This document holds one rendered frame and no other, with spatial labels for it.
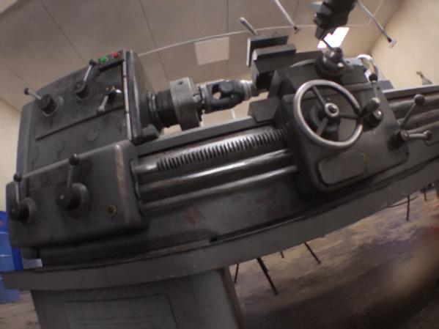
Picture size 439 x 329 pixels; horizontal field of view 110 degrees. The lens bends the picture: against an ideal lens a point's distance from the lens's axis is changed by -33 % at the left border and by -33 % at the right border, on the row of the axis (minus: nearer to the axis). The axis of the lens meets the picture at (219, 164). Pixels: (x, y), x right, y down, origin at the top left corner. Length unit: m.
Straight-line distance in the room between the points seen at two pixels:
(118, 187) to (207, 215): 0.29
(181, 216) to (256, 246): 0.29
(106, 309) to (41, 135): 0.72
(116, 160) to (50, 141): 0.44
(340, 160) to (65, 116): 0.98
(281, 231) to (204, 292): 0.28
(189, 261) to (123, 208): 0.22
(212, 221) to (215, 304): 0.26
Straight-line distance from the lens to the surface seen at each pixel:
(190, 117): 1.02
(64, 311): 0.91
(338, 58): 0.74
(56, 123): 1.02
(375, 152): 0.74
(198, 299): 0.69
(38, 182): 0.81
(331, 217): 0.61
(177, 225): 0.74
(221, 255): 0.55
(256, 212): 0.73
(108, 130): 0.86
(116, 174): 0.64
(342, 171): 0.64
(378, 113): 0.75
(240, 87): 1.09
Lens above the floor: 0.49
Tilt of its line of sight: 15 degrees up
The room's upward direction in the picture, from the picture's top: 15 degrees counter-clockwise
